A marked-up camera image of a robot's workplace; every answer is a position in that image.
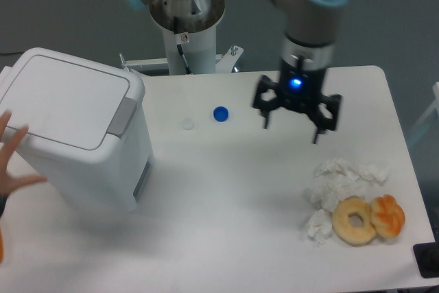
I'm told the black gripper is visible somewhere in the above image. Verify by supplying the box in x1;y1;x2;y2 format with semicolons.
252;60;342;144

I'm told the white trash can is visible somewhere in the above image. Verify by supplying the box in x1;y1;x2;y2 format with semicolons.
3;64;154;213

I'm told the white trash can lid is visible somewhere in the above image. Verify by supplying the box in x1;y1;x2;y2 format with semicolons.
1;49;130;150

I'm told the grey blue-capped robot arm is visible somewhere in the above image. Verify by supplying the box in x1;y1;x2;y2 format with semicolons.
125;0;348;135

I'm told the blue bottle cap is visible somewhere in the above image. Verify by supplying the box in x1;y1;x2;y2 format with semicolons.
213;106;229;122

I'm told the white bottle cap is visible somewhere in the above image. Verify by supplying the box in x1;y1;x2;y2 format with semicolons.
181;118;195;130

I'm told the person's hand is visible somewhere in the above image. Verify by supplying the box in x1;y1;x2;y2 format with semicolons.
1;125;47;196

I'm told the crumpled white tissue upper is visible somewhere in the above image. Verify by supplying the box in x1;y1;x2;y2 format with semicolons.
314;158;353;177

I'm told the crumpled white tissue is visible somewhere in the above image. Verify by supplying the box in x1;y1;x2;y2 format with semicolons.
306;209;333;246
305;174;367;213
314;158;353;177
356;163;390;185

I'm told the crumpled white tissue middle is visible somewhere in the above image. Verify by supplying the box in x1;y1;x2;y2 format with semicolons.
305;174;367;213

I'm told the crumpled white tissue right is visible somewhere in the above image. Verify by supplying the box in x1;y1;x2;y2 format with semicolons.
356;163;390;185

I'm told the crumpled white tissue lower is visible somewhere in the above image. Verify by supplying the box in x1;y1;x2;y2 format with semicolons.
306;209;333;246

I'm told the orange twisted bread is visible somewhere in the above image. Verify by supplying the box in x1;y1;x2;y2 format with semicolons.
370;194;405;239

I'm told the black device at corner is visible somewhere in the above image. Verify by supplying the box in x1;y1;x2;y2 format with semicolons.
413;242;438;279

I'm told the orange object left edge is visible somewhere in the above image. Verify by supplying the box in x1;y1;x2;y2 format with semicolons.
0;230;4;264

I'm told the white metal mounting frame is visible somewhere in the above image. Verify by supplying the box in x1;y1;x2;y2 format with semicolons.
119;45;244;75

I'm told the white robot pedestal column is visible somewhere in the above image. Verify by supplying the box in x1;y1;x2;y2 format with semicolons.
149;0;225;75

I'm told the white frame right edge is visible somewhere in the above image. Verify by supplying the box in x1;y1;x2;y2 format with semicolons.
407;82;438;148

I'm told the black cable on pedestal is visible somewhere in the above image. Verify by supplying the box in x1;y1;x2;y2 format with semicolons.
173;16;193;75

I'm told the plain ring donut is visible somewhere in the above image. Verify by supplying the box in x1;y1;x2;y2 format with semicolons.
331;198;377;246

